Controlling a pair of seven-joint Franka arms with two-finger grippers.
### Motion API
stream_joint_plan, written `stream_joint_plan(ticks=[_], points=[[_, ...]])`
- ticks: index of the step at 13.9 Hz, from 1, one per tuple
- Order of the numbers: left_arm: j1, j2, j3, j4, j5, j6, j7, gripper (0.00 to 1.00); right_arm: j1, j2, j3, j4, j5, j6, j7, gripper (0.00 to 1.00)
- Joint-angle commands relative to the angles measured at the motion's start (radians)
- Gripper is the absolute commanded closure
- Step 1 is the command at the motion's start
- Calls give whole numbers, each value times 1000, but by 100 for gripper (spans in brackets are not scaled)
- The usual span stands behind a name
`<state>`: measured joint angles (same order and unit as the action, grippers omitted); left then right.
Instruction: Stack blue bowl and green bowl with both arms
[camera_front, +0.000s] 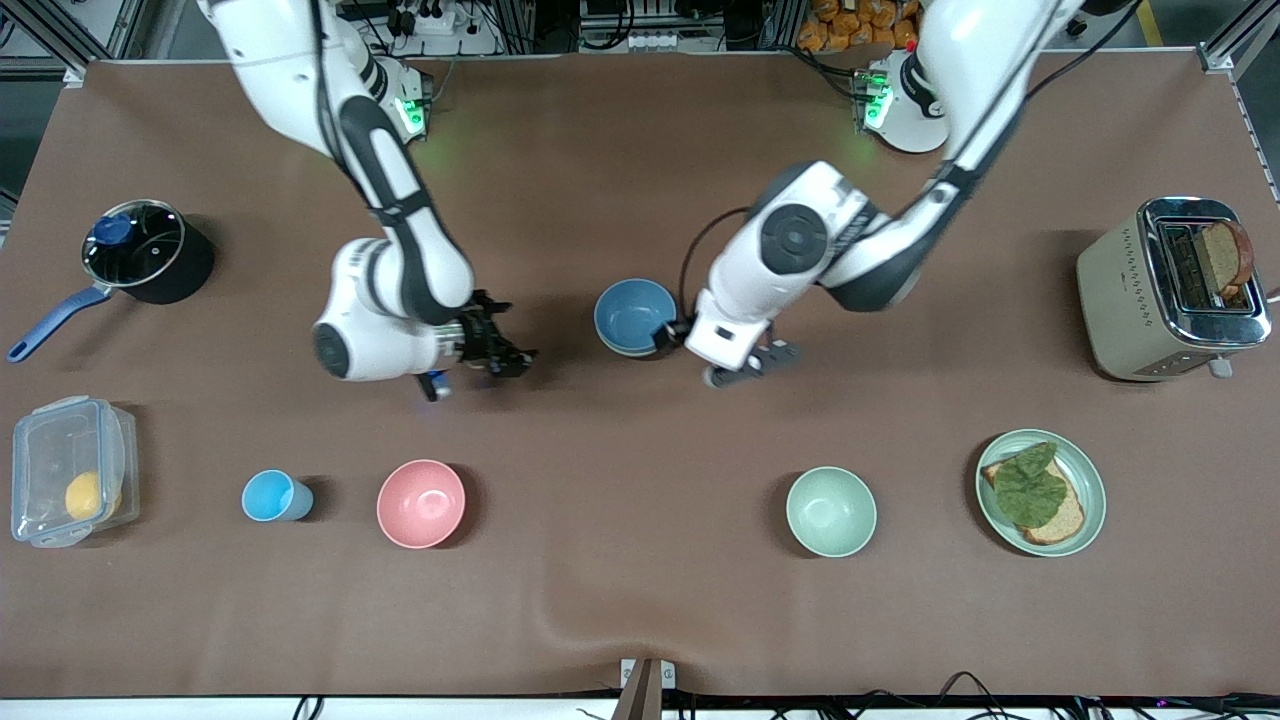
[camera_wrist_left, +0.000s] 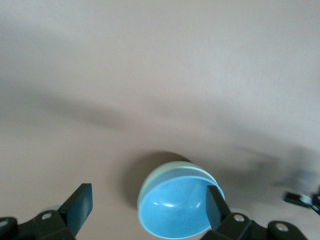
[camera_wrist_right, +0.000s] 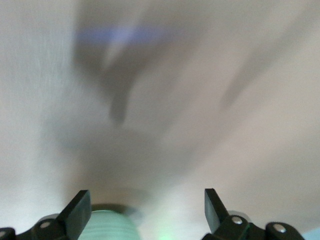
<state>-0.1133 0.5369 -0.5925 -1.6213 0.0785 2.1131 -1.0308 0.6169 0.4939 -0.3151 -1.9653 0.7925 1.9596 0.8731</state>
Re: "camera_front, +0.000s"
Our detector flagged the blue bowl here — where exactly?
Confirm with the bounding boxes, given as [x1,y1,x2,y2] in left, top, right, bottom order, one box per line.
[594,278,679,356]

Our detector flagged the sage green bowl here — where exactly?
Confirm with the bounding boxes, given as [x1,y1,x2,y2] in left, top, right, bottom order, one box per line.
[596,325,669,361]

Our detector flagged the pink bowl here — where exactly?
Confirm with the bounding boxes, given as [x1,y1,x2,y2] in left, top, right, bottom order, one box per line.
[376,459,467,550]

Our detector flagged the pale green bowl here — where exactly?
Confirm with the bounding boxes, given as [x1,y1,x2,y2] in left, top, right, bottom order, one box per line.
[786,467,878,559]

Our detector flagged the light blue cup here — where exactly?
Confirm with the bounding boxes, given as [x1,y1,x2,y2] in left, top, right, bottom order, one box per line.
[241,469,315,523]

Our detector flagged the brown table cover mat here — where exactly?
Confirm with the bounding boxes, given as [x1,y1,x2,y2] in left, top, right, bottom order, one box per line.
[0,52,1280,699]

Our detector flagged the glass lid blue knob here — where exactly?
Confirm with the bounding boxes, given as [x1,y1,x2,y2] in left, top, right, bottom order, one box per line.
[82,200,187,288]

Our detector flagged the bag of orange buns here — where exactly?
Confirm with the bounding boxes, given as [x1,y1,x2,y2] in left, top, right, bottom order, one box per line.
[797,0,926,53]

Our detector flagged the green lettuce leaf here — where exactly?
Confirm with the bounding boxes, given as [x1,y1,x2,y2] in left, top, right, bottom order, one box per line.
[992,442,1069,529]

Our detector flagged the yellow lemon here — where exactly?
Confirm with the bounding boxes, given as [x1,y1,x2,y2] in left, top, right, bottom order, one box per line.
[64,471,106,522]

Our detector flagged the pale green plate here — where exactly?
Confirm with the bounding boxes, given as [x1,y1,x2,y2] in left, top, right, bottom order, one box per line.
[975,429,1108,558]

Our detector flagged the brown bread slice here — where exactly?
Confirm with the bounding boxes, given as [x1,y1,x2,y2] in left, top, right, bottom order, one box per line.
[981,455,1087,547]

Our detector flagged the beige chrome toaster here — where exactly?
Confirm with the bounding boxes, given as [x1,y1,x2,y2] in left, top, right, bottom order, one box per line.
[1077,197,1273,383]

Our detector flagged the clear plastic lidded container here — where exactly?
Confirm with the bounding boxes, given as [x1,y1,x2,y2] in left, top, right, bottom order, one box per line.
[10,396,141,549]

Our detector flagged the dark crust bread slice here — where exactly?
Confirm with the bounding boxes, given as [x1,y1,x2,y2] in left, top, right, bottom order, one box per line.
[1193,219,1255,301]

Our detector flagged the black pot blue handle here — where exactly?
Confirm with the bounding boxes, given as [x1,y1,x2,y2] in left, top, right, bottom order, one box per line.
[8,198,216,363]

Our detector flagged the aluminium frame rail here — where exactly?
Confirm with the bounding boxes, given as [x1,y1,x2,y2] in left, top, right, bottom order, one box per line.
[0,0,151,63]
[1203,12,1280,73]

